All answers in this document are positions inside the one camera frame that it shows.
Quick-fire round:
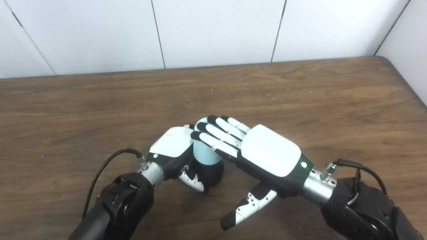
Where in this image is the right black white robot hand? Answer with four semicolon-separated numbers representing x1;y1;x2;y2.
191;115;314;231

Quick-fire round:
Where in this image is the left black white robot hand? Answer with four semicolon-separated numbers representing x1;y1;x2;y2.
148;124;205;193

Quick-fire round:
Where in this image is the light-blue short hose tube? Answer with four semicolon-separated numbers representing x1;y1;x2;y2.
193;117;223;165

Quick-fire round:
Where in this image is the black funnel-shaped nozzle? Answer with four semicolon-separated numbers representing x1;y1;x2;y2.
192;160;225;194

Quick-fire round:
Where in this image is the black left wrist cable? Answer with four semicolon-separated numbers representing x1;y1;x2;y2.
82;149;149;219

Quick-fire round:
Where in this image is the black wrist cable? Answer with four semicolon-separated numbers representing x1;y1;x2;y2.
320;159;387;197
82;149;149;219

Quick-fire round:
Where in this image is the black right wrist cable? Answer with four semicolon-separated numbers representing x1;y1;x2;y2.
320;159;387;197

